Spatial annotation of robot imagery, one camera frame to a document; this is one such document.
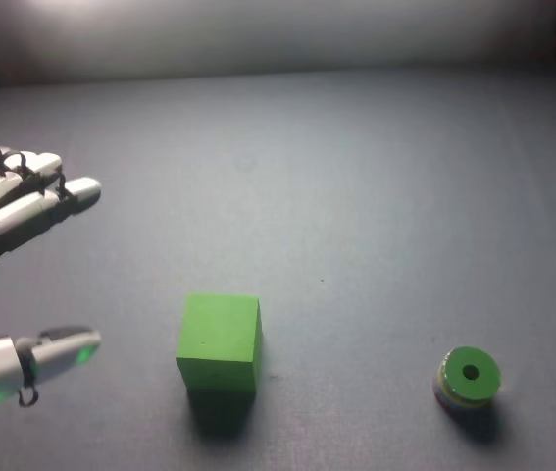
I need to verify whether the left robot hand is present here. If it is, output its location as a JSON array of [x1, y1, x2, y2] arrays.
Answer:
[[0, 139, 103, 408]]

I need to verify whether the rainbow ring stack toy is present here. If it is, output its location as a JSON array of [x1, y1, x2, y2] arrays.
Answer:
[[431, 345, 502, 411]]

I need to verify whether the green foam cube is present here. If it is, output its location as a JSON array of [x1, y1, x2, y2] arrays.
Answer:
[[175, 292, 264, 394]]

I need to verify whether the grey table cloth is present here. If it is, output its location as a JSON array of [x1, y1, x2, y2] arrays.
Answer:
[[0, 66, 556, 471]]

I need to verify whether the white backdrop panel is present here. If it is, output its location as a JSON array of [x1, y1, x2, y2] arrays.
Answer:
[[0, 0, 556, 92]]

